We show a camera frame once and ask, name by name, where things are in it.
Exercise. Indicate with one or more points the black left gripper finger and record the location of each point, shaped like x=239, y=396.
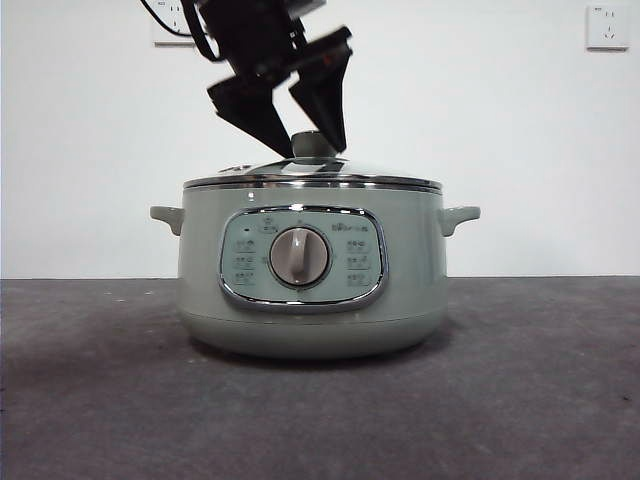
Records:
x=325, y=102
x=255, y=112

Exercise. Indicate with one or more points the glass lid with green knob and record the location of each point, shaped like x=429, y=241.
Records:
x=306, y=145

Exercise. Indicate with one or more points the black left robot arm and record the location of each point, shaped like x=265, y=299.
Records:
x=245, y=35

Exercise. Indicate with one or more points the pale green electric pot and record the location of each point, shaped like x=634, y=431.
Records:
x=210, y=300

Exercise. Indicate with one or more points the white wall socket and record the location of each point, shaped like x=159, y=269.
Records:
x=172, y=15
x=607, y=29

